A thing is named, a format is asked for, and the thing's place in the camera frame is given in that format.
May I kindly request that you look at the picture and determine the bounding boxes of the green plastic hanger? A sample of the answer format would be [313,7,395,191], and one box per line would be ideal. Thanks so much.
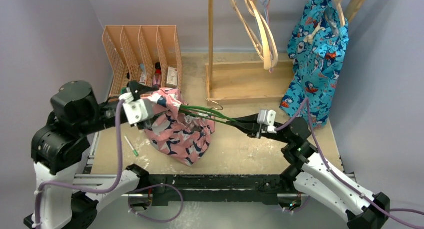
[178,99,238,126]

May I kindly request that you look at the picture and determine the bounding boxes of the pink shark print shorts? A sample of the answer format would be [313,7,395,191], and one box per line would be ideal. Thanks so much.
[144,88,216,167]

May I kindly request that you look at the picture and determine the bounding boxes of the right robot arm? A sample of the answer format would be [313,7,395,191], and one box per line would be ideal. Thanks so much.
[226,110,391,229]

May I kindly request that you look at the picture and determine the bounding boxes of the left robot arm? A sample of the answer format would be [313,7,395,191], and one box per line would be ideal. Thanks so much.
[23,80,157,229]

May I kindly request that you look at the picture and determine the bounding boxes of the blue shark print shorts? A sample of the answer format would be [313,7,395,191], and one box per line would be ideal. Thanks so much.
[280,0,350,129]

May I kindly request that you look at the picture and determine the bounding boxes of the wooden hanger holding blue shorts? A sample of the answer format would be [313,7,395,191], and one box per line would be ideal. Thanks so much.
[326,0,355,27]

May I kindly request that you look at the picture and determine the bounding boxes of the white tube in organizer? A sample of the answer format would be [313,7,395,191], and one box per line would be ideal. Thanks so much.
[139,63,147,86]

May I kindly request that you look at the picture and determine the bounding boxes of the pink bottle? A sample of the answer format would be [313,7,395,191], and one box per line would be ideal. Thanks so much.
[152,62,162,88]

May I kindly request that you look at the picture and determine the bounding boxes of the small white box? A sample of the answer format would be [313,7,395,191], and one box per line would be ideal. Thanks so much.
[166,66,179,88]

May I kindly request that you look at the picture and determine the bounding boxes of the orange plastic file organizer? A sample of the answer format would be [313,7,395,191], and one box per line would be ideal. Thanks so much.
[102,25,183,100]

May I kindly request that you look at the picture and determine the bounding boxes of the wooden clothes rack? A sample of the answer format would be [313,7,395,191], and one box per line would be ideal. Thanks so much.
[205,0,374,106]

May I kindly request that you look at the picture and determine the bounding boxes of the green white marker pen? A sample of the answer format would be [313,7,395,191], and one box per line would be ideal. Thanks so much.
[124,135,139,157]

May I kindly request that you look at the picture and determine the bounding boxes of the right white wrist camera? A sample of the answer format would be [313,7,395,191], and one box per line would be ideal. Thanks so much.
[257,109,277,134]

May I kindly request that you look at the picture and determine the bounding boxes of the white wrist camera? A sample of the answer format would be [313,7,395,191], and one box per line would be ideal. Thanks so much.
[257,109,277,134]
[119,92,155,125]

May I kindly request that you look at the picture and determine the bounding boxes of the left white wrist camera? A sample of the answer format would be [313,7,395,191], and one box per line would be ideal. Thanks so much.
[119,92,155,125]

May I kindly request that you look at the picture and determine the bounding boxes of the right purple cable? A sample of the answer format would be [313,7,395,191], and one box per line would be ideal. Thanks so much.
[274,98,424,229]

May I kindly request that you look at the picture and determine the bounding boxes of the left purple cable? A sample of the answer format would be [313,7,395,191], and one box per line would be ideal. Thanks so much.
[34,99,126,229]

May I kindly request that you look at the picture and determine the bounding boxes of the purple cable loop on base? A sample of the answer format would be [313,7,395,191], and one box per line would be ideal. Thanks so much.
[127,183,185,224]

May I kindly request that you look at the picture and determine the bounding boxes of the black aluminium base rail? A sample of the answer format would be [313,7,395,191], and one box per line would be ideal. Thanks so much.
[74,174,298,207]

